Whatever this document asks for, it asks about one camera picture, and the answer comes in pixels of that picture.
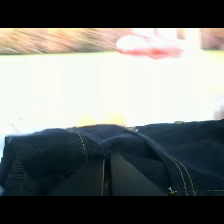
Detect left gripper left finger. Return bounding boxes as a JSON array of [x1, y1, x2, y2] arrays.
[[49, 156, 107, 197]]

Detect pink garment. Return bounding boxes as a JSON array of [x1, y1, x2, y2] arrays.
[[114, 28, 186, 61]]

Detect dark blue jeans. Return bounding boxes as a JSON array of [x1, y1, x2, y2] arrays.
[[0, 119, 224, 197]]

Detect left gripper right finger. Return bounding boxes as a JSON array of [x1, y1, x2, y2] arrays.
[[108, 152, 168, 197]]

